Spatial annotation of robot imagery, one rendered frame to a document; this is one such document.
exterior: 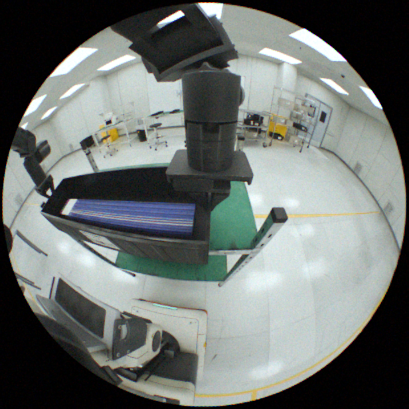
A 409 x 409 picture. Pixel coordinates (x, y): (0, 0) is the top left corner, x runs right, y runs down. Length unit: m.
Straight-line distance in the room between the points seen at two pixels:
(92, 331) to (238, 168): 0.40
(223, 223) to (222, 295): 0.97
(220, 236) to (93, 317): 0.38
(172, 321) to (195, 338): 0.20
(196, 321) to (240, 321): 0.47
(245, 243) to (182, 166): 0.28
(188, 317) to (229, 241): 0.76
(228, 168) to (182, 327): 1.00
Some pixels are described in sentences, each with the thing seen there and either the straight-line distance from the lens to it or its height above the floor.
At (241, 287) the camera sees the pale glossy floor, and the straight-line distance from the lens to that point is 1.33.
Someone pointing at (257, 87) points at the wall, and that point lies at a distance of 5.29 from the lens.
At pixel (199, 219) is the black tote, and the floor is 1.03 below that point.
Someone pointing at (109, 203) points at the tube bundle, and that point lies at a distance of 0.38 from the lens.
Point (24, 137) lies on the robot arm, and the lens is 0.52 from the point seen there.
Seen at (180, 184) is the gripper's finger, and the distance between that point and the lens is 0.15.
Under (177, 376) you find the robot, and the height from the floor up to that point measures 0.67.
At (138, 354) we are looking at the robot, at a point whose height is 0.89.
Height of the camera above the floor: 1.28
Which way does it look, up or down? 48 degrees down
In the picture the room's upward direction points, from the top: straight up
